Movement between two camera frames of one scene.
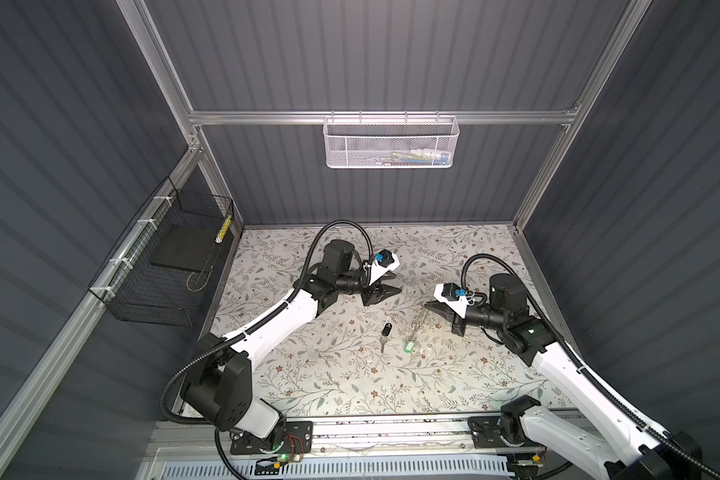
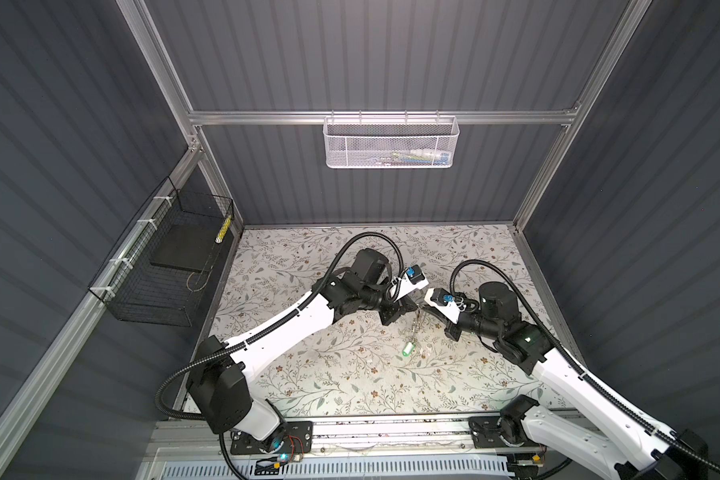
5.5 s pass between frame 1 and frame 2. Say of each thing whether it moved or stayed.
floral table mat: stayed
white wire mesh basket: stayed
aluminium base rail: stayed
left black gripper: moved
